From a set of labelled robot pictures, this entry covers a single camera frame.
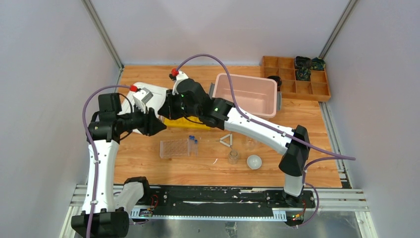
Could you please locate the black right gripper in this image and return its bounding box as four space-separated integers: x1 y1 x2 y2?
160 88 201 120

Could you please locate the yellow test tube rack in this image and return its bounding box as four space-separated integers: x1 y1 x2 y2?
163 117 210 130

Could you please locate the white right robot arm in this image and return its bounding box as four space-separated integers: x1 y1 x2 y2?
158 79 310 207

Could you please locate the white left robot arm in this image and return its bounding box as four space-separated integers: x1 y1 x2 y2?
71 92 166 238

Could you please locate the clear well plate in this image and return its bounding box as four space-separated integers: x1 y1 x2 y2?
159 139 190 159

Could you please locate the white plastic box lid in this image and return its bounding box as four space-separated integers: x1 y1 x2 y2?
120 82 167 135

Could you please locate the blue capped tube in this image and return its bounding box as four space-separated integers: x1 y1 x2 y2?
193 139 198 157
187 135 193 156
190 135 195 156

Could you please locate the white clay triangle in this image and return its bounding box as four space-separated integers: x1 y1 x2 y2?
219 133 233 147

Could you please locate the pink plastic storage bin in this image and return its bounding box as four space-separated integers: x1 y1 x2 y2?
213 73 277 119

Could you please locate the small glass jar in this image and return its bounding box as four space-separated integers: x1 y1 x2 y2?
228 149 239 164

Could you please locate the clear glass beaker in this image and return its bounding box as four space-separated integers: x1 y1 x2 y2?
245 137 259 151

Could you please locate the grey right bin clip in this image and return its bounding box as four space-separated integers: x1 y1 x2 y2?
276 91 282 111

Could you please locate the black round object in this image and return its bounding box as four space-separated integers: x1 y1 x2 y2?
267 75 282 91

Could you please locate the white ceramic dish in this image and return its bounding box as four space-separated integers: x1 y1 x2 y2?
247 155 263 170

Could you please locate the wooden compartment organizer tray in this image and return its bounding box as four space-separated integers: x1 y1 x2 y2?
260 56 331 102

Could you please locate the grey bin handle clip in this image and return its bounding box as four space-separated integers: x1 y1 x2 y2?
209 83 215 98

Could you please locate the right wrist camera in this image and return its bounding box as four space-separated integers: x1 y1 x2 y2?
169 68 189 95

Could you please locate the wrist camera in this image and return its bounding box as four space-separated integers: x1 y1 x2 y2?
129 85 153 114
169 68 189 95

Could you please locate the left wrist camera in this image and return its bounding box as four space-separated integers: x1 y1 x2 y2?
129 85 153 114

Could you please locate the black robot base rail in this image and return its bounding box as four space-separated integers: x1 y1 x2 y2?
129 185 318 226

